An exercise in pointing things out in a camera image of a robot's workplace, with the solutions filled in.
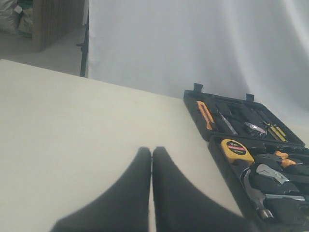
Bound adjustable wrench black handle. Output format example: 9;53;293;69
255;164;309;187

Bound white backdrop cloth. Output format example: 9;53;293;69
88;0;309;143

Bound long yellow black screwdriver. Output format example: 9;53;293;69
263;120;288;142

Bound white sack in background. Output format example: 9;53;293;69
0;0;22;35

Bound clear voltage tester screwdriver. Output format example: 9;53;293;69
217;109;238;135

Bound claw hammer black grip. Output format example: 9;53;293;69
241;166;307;219

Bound black electrical tape roll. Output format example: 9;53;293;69
244;122;267;137

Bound yellow tape measure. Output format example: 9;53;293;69
221;139;254;165

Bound orange handled pliers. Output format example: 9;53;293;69
259;151;297;168

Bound orange utility knife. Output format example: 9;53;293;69
197;101;214;130

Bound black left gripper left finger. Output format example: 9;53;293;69
52;147;152;232

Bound black backdrop stand pole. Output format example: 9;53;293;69
77;15;89;77

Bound black plastic tool case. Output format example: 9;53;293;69
183;83;309;232

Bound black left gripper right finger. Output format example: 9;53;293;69
152;146;258;232

